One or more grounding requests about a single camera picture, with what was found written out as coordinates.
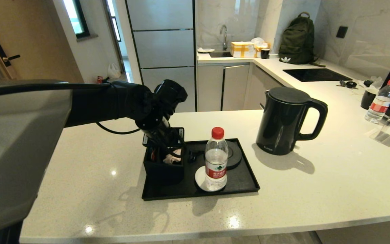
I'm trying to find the pink white tea packet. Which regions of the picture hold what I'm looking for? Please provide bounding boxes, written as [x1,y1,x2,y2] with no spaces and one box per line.
[163,148,182,165]

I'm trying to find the black electric kettle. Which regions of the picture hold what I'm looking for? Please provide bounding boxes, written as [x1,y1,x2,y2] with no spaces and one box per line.
[256,87,328,156]

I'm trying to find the red-label water bottle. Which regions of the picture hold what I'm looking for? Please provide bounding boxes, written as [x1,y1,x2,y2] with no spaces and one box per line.
[205,127,229,191]
[365,80,390,124]

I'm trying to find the black round kettle base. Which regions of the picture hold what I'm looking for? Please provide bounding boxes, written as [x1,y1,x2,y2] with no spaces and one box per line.
[224,140,242,170]

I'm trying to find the black organizer box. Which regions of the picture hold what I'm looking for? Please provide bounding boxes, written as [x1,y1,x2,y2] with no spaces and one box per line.
[143,130,185,185]

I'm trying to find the white round coaster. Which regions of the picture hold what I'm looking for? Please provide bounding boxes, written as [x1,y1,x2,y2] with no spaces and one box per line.
[195,165,228,192]

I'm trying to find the black serving tray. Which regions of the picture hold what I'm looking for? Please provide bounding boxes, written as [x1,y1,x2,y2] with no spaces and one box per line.
[142,138,261,201]

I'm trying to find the silver tall refrigerator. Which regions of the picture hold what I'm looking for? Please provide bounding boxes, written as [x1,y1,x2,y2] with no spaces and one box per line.
[126,0,197,114]

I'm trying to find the white kitchen base cabinets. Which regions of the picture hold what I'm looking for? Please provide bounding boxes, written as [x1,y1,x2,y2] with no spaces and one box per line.
[197,63,283,112]

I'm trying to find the chrome kitchen faucet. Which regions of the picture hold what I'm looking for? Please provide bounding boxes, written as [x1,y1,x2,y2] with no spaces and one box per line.
[220,25,229,51]

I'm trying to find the yellow-taped cardboard box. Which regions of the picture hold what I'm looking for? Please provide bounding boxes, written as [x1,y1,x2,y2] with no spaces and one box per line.
[231,42,256,58]

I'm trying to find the dark-framed window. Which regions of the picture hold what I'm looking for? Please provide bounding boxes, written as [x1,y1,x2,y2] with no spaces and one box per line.
[63,0,90,39]

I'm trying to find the brown wooden door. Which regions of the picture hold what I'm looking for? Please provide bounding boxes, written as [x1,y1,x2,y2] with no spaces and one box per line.
[0,0,84,88]

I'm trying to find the black induction cooktop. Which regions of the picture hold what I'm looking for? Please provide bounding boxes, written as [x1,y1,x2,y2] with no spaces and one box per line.
[283,69,353,83]

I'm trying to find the dark green backpack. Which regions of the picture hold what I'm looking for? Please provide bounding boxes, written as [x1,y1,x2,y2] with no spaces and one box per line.
[279,12,326,67]

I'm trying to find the crumpled white tissue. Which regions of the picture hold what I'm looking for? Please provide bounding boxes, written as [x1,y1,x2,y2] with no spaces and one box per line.
[359,77,384,95]

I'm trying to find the clear acrylic sign holder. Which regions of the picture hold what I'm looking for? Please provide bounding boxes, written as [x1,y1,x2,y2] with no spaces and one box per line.
[368,102,390,147]

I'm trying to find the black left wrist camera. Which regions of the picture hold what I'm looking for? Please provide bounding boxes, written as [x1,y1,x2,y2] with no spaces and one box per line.
[154,80,188,114]

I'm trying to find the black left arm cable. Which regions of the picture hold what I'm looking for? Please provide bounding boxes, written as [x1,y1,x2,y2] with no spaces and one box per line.
[0,82,141,135]

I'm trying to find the black door lock handle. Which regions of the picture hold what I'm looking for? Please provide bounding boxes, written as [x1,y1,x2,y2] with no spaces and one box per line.
[0,39,22,80]

